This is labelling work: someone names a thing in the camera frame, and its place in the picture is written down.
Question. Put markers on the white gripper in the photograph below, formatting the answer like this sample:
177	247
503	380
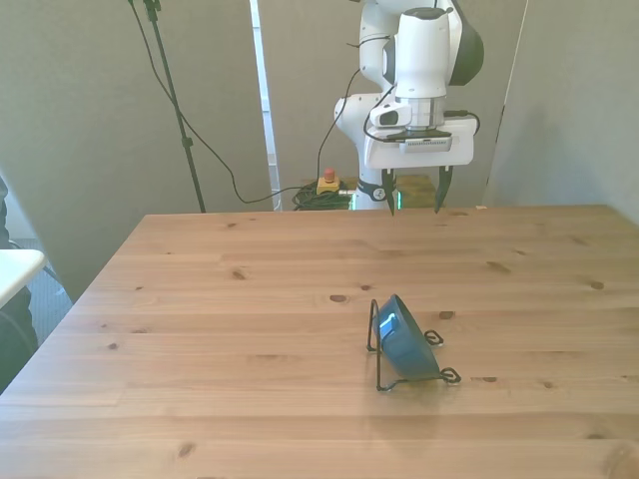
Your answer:
424	157

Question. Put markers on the blue bowl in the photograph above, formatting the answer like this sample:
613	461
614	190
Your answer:
407	344

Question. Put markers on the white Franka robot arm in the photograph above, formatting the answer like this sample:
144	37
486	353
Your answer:
422	55

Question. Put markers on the yellow emergency stop box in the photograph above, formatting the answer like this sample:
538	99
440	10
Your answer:
328	183

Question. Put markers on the black tripod stand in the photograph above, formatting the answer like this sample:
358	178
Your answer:
172	95

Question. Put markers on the white side table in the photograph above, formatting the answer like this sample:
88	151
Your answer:
17	272

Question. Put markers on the person in dark clothes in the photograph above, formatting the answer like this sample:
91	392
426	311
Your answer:
12	319

